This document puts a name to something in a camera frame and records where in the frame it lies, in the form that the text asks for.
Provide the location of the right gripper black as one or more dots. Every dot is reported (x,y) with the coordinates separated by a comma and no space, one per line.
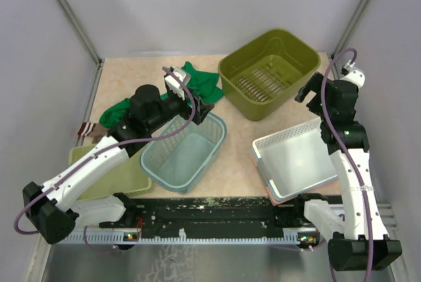
(314,85)

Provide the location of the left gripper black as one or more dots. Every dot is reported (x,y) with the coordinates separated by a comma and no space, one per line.
(201,109)

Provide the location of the large olive green container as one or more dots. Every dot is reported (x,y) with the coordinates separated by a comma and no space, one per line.
(266,72)

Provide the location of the light blue perforated basket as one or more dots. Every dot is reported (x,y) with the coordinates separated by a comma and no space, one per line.
(179,162)

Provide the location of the white perforated tray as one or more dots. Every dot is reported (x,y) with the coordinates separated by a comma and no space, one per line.
(295,150)

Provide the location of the pale yellow-green perforated basket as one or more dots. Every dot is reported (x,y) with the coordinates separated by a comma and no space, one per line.
(127,178)

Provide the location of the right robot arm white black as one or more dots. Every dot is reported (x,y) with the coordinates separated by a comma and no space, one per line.
(359,240)

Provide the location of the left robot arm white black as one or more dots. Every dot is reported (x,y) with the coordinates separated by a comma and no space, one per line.
(53,207)

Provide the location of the green cloth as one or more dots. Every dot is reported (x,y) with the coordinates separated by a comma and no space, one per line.
(204,84)

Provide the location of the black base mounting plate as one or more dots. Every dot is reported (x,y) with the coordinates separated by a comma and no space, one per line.
(211,217)

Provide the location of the maroon white striped sock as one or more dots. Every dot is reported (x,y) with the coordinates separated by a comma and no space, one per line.
(92,130)

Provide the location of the pink perforated tray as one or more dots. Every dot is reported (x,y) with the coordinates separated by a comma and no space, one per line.
(281,189)

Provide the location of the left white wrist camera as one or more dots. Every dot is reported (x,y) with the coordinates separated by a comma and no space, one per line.
(177,81)

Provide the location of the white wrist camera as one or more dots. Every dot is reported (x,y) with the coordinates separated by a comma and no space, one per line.
(350,73)
(177,81)

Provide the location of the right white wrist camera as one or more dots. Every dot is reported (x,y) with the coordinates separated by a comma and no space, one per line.
(350,73)

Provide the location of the white slotted cable duct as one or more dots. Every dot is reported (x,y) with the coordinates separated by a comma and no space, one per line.
(291,237)

